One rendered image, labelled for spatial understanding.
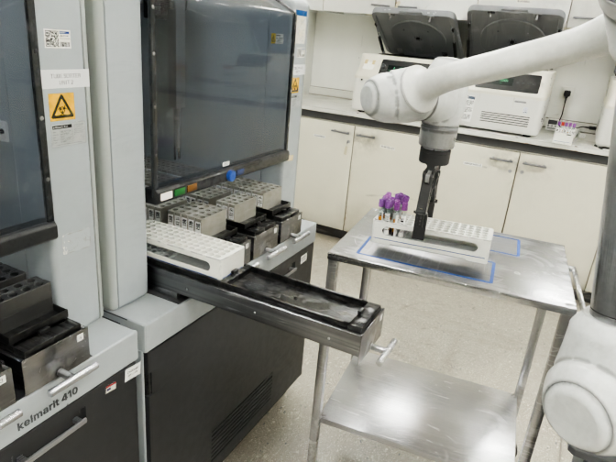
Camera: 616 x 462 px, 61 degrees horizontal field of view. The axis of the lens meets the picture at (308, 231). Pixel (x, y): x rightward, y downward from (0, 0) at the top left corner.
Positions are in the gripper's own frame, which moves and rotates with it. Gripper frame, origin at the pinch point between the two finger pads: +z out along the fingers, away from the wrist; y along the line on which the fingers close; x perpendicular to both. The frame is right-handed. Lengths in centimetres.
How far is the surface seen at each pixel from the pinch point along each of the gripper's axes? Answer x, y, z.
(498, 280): -20.8, -4.1, 8.9
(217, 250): 41, -35, 4
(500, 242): -20.2, 24.7, 8.9
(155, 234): 58, -34, 4
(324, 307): 13.2, -36.4, 10.6
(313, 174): 105, 202, 47
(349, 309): 8.0, -34.3, 10.6
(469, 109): 9, 194, -11
